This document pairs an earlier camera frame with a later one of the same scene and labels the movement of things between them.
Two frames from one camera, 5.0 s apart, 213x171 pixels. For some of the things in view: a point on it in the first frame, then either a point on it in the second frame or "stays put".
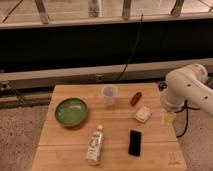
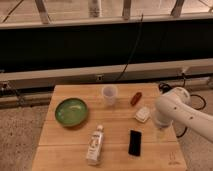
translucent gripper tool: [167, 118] → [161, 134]
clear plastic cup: [109, 92] stays put
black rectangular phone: [135, 138] stays put
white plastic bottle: [95, 146] stays put
